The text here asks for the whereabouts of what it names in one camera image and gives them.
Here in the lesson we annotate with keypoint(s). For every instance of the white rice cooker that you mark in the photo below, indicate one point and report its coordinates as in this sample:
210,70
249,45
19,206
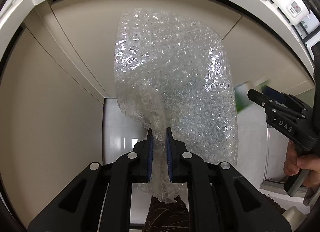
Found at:
294,10

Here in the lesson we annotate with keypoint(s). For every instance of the person's right hand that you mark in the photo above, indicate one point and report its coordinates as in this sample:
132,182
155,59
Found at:
293,163

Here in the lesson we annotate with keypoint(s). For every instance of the white microwave oven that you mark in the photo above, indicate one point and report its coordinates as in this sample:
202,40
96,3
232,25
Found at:
308,29

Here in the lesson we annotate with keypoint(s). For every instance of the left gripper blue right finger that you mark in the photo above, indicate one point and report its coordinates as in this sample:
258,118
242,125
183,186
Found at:
169,141

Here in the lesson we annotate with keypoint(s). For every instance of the green white drink carton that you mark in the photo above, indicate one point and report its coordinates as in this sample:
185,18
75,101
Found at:
241,98

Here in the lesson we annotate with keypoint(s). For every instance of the bubble wrap sheet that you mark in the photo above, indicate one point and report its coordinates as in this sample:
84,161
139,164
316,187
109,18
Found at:
172,71

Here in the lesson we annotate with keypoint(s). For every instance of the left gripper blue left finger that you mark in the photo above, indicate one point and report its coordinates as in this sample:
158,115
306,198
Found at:
149,159

